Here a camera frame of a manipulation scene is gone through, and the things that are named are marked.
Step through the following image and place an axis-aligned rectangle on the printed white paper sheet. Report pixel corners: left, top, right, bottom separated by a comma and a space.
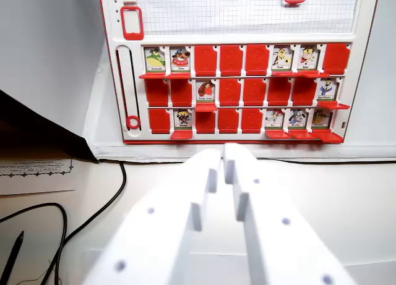
0, 157, 77, 197

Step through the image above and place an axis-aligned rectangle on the black pen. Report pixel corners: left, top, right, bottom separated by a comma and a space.
0, 230, 25, 285

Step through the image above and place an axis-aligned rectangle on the red and white game board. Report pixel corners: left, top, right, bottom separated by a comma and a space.
97, 0, 381, 145

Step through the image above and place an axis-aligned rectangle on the long black cable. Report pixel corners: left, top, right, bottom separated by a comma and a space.
38, 158, 127, 285

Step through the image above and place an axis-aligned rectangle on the looped black cable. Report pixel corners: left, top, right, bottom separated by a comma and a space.
0, 202, 69, 285

